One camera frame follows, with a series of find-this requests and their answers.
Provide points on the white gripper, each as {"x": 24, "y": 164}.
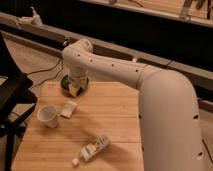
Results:
{"x": 76, "y": 84}

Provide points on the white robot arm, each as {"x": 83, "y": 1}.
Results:
{"x": 167, "y": 104}

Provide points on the white ceramic cup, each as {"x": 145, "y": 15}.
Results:
{"x": 48, "y": 116}

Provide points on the green bowl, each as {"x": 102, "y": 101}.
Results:
{"x": 64, "y": 85}

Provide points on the white clear plastic bottle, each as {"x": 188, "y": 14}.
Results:
{"x": 92, "y": 149}

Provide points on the black office chair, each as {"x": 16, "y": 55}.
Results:
{"x": 14, "y": 90}

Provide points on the white spray bottle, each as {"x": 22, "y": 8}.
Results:
{"x": 34, "y": 19}

